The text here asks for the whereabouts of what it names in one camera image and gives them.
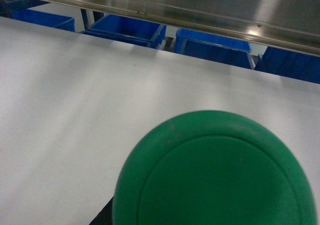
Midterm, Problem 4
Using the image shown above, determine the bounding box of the green mushroom push button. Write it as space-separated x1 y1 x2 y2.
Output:
112 110 318 225

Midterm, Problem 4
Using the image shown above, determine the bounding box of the blue bin under shelf right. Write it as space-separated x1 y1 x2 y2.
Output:
174 28 254 70

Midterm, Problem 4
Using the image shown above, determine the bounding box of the blue bin under shelf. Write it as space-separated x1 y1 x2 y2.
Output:
174 28 254 70
11 9 75 32

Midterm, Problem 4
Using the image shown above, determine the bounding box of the blue bin under shelf left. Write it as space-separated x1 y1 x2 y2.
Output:
11 9 75 32

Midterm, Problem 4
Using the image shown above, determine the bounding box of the stainless steel roller shelf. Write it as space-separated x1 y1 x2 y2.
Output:
0 0 320 57

